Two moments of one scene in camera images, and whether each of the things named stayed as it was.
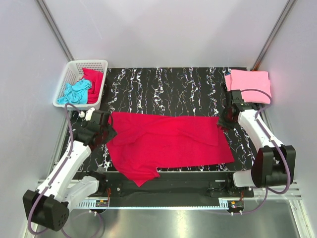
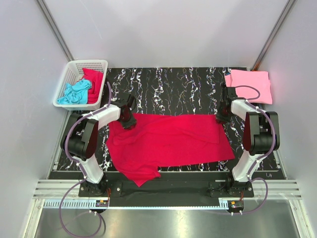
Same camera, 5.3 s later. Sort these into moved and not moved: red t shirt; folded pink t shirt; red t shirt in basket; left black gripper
Moved: left black gripper
Not moved: red t shirt in basket; folded pink t shirt; red t shirt
